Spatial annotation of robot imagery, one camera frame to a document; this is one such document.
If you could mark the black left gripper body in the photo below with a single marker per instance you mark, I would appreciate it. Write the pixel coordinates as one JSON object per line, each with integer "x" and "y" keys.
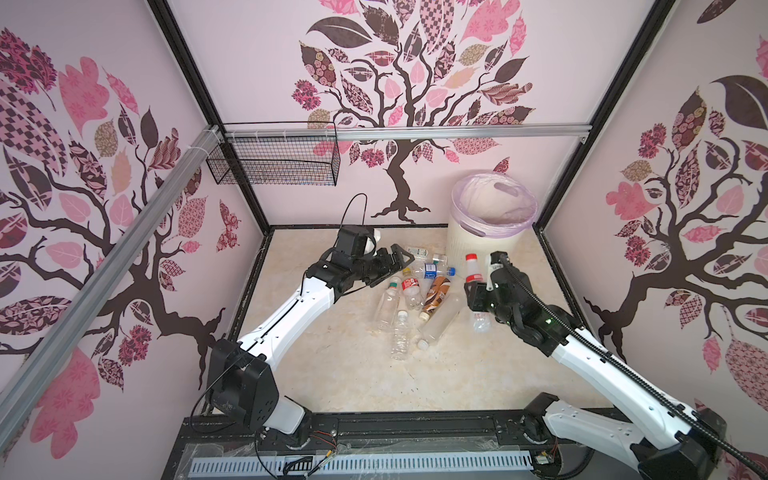
{"x": 372, "y": 267}

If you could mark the white bottle red cap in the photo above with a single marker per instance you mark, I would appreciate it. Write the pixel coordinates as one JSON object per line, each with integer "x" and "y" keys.
{"x": 475, "y": 290}

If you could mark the clear crushed bottle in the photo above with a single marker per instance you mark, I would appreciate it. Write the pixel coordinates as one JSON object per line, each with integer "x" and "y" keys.
{"x": 400, "y": 336}

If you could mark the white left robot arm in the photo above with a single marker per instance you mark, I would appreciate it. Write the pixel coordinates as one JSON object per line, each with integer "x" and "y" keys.
{"x": 241, "y": 382}

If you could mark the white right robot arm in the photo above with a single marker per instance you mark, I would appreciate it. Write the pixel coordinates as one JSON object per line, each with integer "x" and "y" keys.
{"x": 659, "y": 436}

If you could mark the white waste bin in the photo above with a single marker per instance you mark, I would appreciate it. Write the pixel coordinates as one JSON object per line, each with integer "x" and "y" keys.
{"x": 459, "y": 243}

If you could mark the purple bin liner bag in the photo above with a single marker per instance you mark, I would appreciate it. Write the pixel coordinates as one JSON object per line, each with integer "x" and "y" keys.
{"x": 492, "y": 205}

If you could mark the red label clear bottle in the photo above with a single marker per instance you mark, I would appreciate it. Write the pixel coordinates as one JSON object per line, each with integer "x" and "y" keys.
{"x": 411, "y": 291}

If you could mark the yellow cap blue label bottle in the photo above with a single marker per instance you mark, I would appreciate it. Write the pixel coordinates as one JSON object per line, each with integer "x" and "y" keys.
{"x": 429, "y": 271}

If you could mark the clear bottle white cap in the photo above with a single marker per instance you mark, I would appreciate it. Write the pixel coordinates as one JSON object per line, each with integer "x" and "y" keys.
{"x": 433, "y": 328}

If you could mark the brown Nescafe bottle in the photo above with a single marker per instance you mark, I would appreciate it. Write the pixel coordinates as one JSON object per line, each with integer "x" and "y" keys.
{"x": 435, "y": 296}

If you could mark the clear bottle green cap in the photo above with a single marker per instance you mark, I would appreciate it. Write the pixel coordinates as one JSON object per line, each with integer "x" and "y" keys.
{"x": 388, "y": 305}

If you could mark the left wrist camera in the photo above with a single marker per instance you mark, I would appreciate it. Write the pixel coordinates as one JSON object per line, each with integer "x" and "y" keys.
{"x": 354, "y": 242}

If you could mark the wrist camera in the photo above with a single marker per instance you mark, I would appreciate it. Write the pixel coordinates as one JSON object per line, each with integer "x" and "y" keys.
{"x": 498, "y": 270}
{"x": 354, "y": 242}

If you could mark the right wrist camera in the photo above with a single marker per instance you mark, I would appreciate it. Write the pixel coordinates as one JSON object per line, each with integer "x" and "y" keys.
{"x": 498, "y": 270}

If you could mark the black wire basket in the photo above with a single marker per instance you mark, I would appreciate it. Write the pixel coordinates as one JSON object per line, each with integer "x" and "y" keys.
{"x": 277, "y": 153}

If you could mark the aluminium rail back wall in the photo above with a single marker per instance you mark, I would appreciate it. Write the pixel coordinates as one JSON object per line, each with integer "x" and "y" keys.
{"x": 419, "y": 133}

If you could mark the aluminium rail wall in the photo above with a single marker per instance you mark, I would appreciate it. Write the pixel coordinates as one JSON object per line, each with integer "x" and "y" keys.
{"x": 24, "y": 390}
{"x": 419, "y": 133}

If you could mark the black base frame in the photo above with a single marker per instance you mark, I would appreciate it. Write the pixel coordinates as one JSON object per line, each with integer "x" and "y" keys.
{"x": 398, "y": 432}

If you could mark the white slotted cable duct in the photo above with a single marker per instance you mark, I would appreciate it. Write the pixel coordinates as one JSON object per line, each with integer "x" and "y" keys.
{"x": 356, "y": 465}

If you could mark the aluminium rail left wall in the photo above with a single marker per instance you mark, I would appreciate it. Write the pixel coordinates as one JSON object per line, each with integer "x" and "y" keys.
{"x": 24, "y": 390}

